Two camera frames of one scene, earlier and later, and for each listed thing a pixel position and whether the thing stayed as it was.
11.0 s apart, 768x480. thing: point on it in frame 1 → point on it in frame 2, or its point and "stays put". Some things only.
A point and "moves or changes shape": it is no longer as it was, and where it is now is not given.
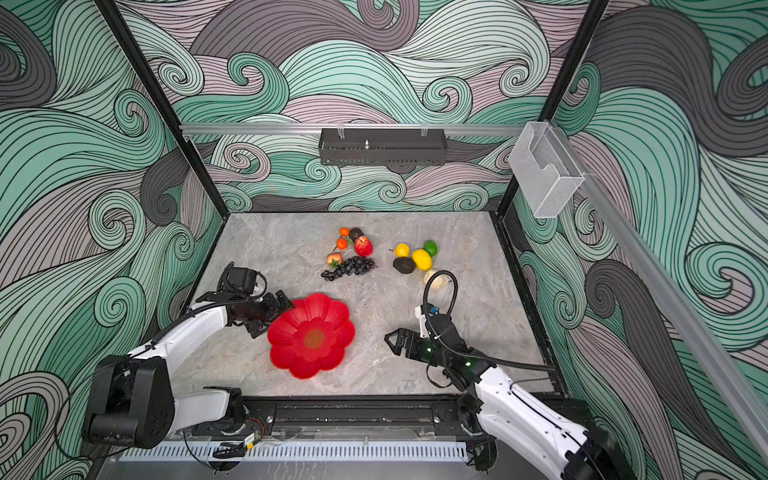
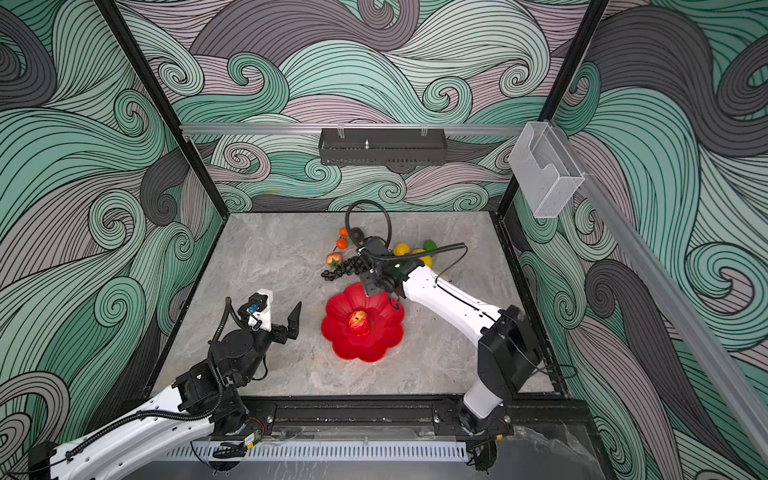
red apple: x=364 y=246 moves or changes shape
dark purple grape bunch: x=357 y=265 stays put
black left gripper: x=273 y=307 → x=281 y=335
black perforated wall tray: x=382 y=146 stays put
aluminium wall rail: x=354 y=129 stays put
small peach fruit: x=334 y=259 stays put
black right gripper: x=413 y=337 → x=368 y=283
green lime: x=431 y=247 stays put
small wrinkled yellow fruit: x=402 y=250 stays put
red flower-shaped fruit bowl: x=310 y=336 → x=385 y=330
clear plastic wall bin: x=545 y=173 stays put
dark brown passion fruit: x=355 y=233 stays put
